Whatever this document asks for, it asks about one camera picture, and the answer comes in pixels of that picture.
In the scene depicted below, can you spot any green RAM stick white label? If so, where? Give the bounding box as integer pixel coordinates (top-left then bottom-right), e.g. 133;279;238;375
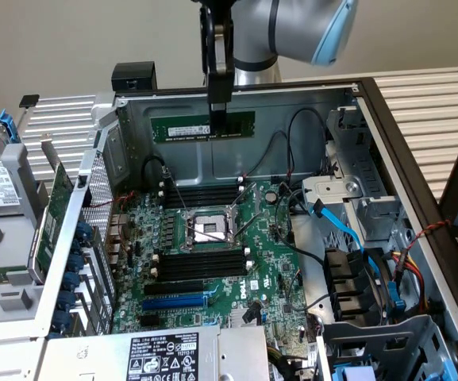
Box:
150;110;258;143
0;266;30;285

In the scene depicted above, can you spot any open grey PC case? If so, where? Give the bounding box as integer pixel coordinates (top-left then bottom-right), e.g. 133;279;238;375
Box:
33;77;458;381

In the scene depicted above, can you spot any black box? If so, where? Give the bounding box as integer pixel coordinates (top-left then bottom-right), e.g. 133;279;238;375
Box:
111;62;159;91

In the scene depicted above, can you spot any CPU socket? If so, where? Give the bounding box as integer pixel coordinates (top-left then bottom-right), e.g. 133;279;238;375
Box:
179;205;241;252

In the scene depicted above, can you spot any grey metal disk bay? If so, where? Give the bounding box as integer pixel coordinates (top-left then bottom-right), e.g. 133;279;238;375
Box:
302;105;412;247

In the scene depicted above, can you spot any black table end cap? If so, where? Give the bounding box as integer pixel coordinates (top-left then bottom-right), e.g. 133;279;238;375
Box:
18;94;40;110

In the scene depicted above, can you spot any blue card retention clip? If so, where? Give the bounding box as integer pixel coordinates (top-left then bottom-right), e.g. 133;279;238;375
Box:
75;221;93;241
58;289;77;311
67;253;85;275
62;271;81;291
51;309;71;333

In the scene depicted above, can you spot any long black expansion slot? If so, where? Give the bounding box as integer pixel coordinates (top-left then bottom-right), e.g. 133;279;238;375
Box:
144;279;205;297

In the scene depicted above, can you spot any blue expansion slot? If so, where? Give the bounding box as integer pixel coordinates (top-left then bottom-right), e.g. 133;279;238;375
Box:
140;295;208;313

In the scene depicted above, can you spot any green Dell motherboard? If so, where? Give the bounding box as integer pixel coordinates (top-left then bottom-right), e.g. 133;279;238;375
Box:
111;180;314;339

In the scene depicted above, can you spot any black fan shroud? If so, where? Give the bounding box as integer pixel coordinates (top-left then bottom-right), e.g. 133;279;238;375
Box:
322;248;396;323

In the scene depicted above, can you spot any silver chipset heatsink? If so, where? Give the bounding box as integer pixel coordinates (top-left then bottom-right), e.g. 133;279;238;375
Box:
229;307;262;327

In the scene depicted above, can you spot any dark grey drive cage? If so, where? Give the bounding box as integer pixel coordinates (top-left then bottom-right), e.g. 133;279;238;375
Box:
318;313;458;381

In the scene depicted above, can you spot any grey power supply with label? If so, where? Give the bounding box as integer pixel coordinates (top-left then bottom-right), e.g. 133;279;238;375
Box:
37;324;271;381

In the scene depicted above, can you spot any black red wire arc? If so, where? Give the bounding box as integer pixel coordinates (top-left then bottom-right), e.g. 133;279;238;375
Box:
247;129;294;180

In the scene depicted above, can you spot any tall black wire arc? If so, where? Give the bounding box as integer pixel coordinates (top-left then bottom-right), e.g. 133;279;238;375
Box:
286;107;329;182

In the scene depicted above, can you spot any black wire loop with plug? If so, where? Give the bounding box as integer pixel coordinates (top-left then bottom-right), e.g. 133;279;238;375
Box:
143;156;173;188

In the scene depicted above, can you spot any red black twisted wire short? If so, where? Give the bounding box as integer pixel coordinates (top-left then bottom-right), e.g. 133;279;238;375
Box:
82;190;139;212

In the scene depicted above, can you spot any thick black cable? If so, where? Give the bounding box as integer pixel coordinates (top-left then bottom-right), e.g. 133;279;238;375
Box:
272;180;327;265

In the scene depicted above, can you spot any light blue SATA wire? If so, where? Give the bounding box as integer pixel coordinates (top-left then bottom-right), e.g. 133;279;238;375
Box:
310;199;383;279

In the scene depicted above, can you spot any green graphics card metal bracket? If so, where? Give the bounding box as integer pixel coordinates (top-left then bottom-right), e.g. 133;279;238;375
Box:
25;133;78;286

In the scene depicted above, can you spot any blue plastic disk rail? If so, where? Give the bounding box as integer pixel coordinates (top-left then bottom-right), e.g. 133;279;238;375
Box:
0;109;19;144

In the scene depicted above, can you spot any black angled wire plug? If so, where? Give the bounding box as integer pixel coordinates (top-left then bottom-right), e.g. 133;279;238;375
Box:
243;300;262;325

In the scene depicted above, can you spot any red black twisted wire long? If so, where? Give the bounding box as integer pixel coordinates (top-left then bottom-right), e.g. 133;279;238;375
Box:
404;219;454;256

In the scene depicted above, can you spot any yellow red black wire bundle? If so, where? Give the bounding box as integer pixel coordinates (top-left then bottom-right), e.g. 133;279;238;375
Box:
389;248;433;314

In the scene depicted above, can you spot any yellow black power wire bundle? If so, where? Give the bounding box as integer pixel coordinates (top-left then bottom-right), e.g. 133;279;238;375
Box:
267;341;317;381

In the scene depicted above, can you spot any blue wire plug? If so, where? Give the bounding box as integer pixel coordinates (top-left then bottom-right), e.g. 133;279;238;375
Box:
387;280;407;315

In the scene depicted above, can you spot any blue plastic drive bracket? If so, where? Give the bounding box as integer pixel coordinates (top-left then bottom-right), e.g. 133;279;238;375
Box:
333;364;377;381

